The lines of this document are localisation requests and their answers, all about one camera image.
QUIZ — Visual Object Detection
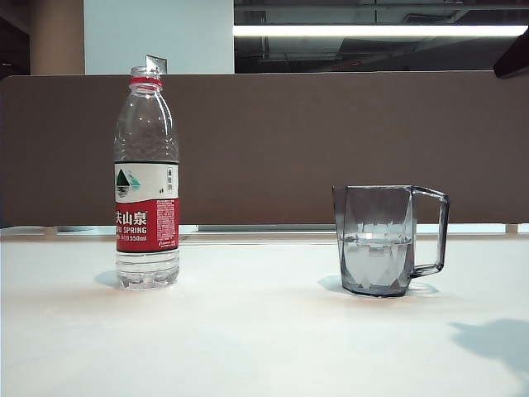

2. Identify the white ceiling light strip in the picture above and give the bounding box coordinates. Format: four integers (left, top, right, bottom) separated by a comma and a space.
232, 24, 529, 38

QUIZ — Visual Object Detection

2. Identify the beige round column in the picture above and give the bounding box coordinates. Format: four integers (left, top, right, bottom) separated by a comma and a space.
28, 0, 86, 76

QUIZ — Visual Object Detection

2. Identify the grey transparent handled cup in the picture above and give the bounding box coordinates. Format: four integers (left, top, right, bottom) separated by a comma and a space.
331, 184, 450, 299

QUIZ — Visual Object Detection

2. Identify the small metal partition clip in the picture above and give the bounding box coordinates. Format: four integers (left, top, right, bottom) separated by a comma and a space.
144, 53, 168, 77

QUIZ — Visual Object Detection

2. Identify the brown desk partition panel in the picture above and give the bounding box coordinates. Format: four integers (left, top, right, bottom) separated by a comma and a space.
0, 73, 529, 227

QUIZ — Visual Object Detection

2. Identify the clear red-label water bottle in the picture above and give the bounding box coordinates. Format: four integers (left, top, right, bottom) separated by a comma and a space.
112, 65, 181, 292

